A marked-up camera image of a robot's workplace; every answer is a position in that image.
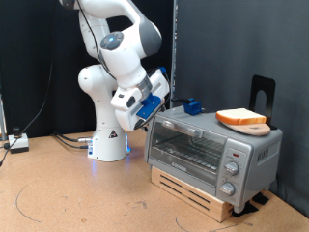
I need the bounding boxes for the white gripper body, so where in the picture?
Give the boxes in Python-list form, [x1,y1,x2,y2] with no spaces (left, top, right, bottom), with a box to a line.
[110,69,171,132]

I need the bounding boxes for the white bread slice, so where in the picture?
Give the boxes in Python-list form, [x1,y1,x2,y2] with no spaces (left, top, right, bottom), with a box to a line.
[215,107,267,127]

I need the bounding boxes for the silver oven knob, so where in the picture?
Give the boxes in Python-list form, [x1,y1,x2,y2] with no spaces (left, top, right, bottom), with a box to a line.
[224,161,240,177]
[219,182,237,197]

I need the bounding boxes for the silver toaster oven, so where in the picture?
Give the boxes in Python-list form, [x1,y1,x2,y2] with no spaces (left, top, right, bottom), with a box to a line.
[143,103,284,215]

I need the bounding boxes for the vertical metal pole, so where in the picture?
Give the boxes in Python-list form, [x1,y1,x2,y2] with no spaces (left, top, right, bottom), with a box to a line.
[169,0,179,109]

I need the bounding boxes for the slotted wooden block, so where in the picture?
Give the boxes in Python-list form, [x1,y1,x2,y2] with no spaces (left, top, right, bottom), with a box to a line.
[150,165,235,224]

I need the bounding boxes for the round wooden cutting board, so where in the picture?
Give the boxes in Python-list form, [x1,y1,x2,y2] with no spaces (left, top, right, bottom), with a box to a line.
[221,121,271,137]

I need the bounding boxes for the black metal bookend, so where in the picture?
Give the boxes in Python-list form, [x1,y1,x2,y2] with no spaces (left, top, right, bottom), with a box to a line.
[248,74,277,131]

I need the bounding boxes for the emergency stop button box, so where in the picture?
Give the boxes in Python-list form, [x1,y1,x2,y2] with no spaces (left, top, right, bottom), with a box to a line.
[8,127,30,155]

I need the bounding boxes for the black foam pad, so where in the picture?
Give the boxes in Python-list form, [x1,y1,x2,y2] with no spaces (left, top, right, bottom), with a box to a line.
[251,192,270,206]
[231,201,260,218]

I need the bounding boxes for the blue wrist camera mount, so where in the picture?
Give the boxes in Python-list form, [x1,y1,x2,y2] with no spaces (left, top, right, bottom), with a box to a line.
[135,66,167,120]

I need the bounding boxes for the wire oven rack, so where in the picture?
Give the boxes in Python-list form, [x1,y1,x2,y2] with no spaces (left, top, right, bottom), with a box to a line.
[152,133,224,172]

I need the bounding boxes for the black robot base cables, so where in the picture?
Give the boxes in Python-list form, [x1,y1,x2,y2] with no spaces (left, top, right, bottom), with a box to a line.
[51,130,95,151]

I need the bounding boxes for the long black hanging cable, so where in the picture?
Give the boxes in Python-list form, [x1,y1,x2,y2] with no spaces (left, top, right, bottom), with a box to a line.
[0,54,57,168]

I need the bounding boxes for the black camera cable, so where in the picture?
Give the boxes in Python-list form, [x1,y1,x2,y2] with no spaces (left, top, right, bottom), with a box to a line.
[75,0,171,131]

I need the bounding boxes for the metal frame post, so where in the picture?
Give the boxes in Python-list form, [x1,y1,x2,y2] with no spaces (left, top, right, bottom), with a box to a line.
[0,93,7,142]

